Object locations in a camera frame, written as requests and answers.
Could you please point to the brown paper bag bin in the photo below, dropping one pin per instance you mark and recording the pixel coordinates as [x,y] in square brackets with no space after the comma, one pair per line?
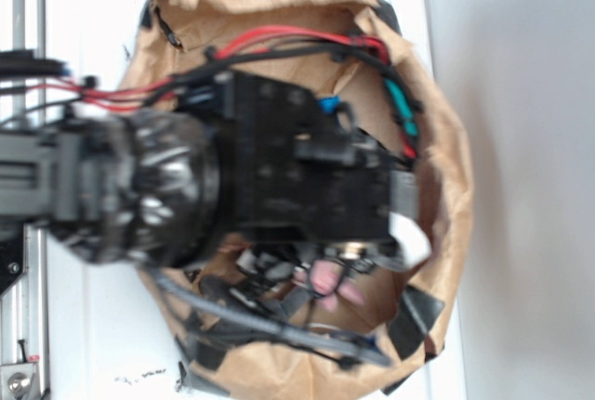
[409,311]

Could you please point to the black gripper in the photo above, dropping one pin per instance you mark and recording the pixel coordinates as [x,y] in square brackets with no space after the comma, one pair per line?
[293,172]

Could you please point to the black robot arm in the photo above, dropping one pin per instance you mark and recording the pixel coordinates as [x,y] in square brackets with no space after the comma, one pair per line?
[144,187]

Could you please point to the pink plush bunny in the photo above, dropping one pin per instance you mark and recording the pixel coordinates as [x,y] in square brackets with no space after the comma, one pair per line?
[325,278]

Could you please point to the aluminium frame rail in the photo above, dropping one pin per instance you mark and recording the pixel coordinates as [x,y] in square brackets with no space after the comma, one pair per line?
[24,328]

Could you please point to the metal corner bracket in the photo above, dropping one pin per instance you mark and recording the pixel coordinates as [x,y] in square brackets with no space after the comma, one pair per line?
[20,381]

